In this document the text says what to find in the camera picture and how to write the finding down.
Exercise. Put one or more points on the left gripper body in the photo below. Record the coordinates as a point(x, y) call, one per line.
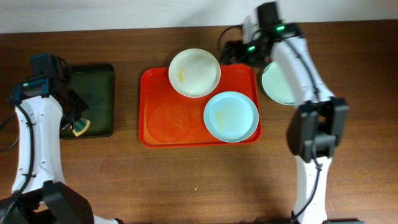
point(73, 107)

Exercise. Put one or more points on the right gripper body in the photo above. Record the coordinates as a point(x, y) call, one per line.
point(245, 52)

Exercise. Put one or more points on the green yellow sponge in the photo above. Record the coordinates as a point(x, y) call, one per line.
point(81, 126)

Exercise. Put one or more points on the mint green plate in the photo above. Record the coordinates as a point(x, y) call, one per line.
point(276, 86)

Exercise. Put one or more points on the white plate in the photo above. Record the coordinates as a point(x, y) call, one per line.
point(194, 73)

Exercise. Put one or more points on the light blue plate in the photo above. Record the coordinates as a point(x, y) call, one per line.
point(231, 117)

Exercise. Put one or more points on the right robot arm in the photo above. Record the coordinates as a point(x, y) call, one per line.
point(317, 126)

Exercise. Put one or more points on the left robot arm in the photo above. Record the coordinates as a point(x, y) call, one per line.
point(45, 105)

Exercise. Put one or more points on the black water tray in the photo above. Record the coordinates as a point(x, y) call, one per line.
point(95, 85)

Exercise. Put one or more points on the red plastic tray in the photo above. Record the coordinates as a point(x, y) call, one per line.
point(169, 119)

